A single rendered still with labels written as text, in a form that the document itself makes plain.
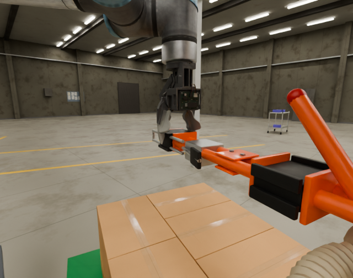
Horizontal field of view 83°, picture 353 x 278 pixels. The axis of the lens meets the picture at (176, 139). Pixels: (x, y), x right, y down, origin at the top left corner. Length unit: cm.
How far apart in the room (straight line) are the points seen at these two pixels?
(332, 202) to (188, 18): 45
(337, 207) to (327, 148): 6
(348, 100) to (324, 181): 1557
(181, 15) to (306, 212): 45
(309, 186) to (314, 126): 7
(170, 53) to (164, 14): 9
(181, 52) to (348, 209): 42
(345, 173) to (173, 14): 44
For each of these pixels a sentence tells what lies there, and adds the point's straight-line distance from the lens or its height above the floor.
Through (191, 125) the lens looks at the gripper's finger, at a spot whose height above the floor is 127.
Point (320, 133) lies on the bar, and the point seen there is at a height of 130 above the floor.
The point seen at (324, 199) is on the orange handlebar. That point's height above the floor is 123.
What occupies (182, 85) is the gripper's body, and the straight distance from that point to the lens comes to 49.
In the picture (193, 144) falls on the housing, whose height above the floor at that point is 124.
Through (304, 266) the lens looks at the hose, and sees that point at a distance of 26.
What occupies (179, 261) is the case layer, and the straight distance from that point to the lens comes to 118.
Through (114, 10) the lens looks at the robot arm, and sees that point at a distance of 45.
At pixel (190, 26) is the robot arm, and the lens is 53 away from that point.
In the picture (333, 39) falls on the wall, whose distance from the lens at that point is 1642.
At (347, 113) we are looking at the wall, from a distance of 1586.
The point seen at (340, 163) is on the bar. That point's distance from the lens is 28.
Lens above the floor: 134
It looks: 11 degrees down
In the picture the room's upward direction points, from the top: straight up
